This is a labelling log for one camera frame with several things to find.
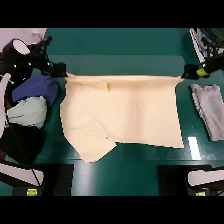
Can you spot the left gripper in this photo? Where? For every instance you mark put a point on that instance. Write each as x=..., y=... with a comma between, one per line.
x=58, y=70

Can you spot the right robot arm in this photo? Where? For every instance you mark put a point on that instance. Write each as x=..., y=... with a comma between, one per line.
x=214, y=64

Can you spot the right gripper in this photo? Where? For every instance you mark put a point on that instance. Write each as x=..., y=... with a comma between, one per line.
x=190, y=71

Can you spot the grey garment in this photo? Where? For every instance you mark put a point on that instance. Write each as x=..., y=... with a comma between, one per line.
x=211, y=110

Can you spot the cream T-shirt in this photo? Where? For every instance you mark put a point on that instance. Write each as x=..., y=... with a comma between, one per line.
x=123, y=110

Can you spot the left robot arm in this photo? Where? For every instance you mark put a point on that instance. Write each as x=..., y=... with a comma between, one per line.
x=17, y=63

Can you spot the blue garment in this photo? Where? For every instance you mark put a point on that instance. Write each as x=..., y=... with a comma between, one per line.
x=35, y=87

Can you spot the black garment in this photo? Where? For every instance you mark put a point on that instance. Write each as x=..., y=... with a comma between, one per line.
x=23, y=141

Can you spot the pale green garment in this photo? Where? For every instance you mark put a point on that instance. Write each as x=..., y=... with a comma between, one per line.
x=28, y=111

